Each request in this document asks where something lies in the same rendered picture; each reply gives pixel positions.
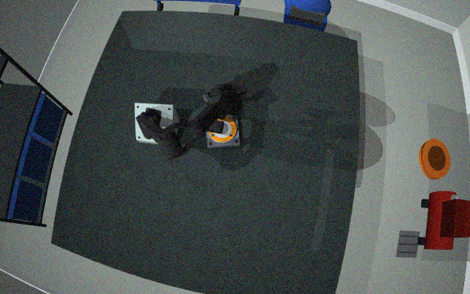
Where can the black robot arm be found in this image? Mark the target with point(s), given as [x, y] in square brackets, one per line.
[224, 99]

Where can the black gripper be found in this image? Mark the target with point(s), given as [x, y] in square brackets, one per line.
[217, 126]

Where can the orange round plate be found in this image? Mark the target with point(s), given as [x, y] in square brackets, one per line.
[221, 138]

